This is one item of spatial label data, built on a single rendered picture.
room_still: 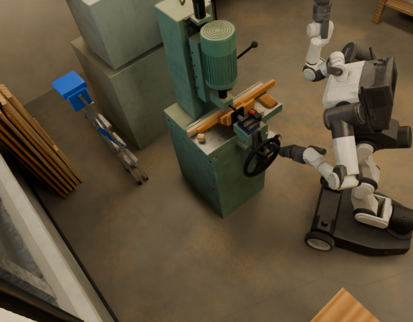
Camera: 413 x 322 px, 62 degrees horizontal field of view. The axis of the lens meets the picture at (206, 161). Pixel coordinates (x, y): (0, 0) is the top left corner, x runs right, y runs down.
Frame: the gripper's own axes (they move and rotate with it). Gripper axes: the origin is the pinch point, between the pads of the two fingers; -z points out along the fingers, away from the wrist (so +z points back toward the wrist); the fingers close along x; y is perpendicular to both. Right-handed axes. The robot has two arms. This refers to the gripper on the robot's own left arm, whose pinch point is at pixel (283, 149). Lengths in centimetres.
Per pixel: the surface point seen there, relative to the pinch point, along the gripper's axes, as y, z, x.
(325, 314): -77, 44, -11
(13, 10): 104, -236, -114
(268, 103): 22.2, -24.6, 9.0
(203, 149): 2.2, -25.7, -37.9
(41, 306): -2, 60, -131
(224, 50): 56, -1, -35
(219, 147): 2.5, -21.6, -29.4
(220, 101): 27.9, -25.5, -24.3
